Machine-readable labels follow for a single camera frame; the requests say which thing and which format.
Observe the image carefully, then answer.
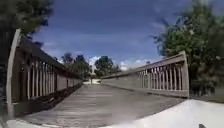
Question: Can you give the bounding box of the row of trees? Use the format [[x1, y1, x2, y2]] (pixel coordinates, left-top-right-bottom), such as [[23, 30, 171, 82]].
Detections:
[[59, 52, 123, 80]]

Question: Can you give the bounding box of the wooden bridge deck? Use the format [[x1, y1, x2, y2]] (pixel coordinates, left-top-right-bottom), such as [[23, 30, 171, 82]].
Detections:
[[19, 82, 186, 128]]

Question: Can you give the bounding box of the wooden bridge railing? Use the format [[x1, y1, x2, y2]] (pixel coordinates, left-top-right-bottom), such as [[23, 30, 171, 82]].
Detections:
[[100, 50, 191, 99], [5, 28, 84, 120]]

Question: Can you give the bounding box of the group of green trees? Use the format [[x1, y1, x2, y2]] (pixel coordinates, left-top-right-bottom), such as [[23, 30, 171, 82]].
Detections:
[[150, 0, 224, 98]]

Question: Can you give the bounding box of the grass strip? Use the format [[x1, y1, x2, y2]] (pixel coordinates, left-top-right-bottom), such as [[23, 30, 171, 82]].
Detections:
[[189, 94, 224, 104]]

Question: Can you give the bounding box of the dark green tree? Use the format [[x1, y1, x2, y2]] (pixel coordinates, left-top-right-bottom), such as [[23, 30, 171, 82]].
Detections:
[[0, 0, 55, 88]]

